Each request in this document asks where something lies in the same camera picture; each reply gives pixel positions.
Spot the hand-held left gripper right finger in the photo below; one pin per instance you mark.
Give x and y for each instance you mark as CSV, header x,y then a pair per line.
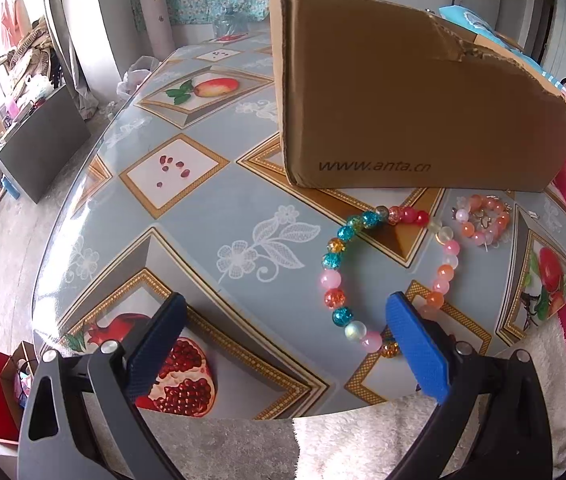
x,y
415,345

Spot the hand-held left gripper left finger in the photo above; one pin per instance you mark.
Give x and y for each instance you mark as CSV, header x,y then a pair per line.
x,y
158,345

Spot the brown cardboard box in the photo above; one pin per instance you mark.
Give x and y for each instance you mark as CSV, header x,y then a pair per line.
x,y
388,85

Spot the brown paper bag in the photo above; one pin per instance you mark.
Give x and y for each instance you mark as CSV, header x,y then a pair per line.
x,y
13,380

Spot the dark grey cabinet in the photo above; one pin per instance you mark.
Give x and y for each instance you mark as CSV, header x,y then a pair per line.
x,y
43,145

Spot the white plastic bag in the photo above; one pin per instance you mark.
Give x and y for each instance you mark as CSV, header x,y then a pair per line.
x,y
135,75

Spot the pile of clothes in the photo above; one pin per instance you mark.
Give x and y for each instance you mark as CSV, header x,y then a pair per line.
x,y
35,60

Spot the light blue blanket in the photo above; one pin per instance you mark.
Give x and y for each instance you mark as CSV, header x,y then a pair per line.
x,y
493,35

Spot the grey curtain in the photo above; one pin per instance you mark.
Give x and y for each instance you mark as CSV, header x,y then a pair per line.
x,y
70,35

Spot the white paper roll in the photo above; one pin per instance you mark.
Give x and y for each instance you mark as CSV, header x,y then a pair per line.
x,y
155,20

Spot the clear water jug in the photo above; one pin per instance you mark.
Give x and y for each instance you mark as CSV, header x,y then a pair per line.
x,y
230,22

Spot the pink hanging garment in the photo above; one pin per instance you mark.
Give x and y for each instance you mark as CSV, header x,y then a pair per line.
x,y
13,15

